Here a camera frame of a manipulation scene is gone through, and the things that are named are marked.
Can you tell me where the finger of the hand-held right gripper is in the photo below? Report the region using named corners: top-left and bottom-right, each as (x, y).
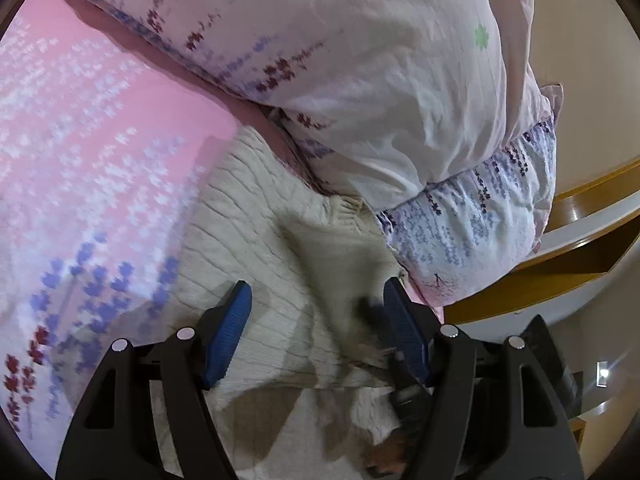
top-left (352, 294), bottom-right (401, 386)

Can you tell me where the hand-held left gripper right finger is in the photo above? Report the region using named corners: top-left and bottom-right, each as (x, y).
top-left (384, 278), bottom-right (587, 480)

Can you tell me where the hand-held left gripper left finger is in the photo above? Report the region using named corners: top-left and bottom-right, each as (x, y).
top-left (55, 280), bottom-right (253, 480)

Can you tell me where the cream knit sweater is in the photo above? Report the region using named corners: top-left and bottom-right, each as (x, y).
top-left (150, 125), bottom-right (443, 480)

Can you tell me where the person's right hand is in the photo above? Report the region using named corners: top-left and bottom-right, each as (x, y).
top-left (361, 430), bottom-right (412, 480)

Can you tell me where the white floral top pillow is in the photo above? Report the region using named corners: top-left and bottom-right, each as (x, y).
top-left (42, 0), bottom-right (566, 307)

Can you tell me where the pink floral bed sheet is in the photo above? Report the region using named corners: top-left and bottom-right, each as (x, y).
top-left (0, 0), bottom-right (301, 466)

